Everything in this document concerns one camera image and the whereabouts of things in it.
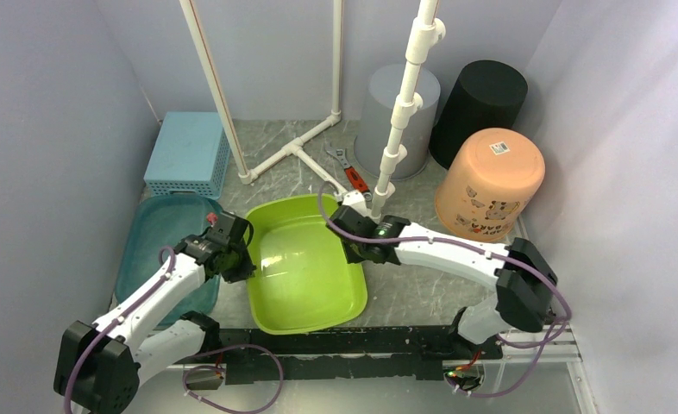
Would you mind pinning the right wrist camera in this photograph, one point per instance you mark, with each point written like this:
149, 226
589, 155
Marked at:
356, 201

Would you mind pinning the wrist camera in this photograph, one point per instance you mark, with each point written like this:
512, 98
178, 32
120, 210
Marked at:
356, 201
212, 218

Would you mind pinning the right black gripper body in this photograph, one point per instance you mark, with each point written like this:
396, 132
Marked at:
354, 253

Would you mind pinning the clear teal plastic tub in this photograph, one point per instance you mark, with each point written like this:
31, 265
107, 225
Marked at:
159, 221

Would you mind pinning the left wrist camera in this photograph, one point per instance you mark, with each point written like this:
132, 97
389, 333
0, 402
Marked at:
212, 218

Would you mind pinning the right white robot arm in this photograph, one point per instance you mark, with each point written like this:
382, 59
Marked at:
519, 278

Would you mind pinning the green plastic tray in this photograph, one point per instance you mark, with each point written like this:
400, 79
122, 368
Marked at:
302, 281

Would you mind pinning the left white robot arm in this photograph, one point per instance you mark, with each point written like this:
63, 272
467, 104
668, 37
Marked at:
101, 365

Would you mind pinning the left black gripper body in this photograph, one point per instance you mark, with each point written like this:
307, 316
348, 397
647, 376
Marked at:
239, 264

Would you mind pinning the black plastic bucket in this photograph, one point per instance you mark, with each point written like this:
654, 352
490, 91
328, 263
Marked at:
486, 94

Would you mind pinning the blue plastic basket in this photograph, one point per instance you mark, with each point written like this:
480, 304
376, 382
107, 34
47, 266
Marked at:
190, 155

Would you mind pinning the orange plastic bucket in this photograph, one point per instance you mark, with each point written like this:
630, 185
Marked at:
493, 177

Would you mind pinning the red handled adjustable wrench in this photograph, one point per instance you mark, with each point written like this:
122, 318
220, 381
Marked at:
354, 178

